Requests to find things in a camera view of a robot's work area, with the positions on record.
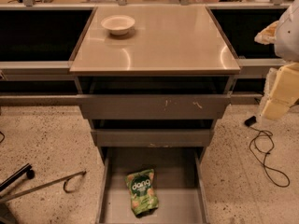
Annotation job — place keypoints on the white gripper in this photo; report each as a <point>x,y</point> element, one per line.
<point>289,37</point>

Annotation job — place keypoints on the green rice chip bag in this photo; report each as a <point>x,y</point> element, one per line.
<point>142,194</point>

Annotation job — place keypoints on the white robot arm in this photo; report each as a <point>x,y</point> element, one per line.
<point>287,34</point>

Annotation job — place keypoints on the grey drawer cabinet with counter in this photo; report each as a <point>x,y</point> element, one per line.
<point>166,41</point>

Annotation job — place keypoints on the bottom drawer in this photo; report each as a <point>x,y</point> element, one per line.
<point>177,183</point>

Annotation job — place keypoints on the drawer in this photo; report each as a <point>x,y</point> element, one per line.
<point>177,183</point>
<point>190,97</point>
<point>152,132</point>

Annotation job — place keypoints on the middle drawer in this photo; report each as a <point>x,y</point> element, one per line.
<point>152,132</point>

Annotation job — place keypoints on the top drawer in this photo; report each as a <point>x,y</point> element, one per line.
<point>190,97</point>

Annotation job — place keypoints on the white bowl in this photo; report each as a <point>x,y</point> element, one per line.
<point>118,24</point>

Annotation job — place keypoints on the metal rod with hook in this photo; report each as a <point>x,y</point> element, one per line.
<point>26,192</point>

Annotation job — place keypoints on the black bar with wheel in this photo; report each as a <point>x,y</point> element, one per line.
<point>25,170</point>

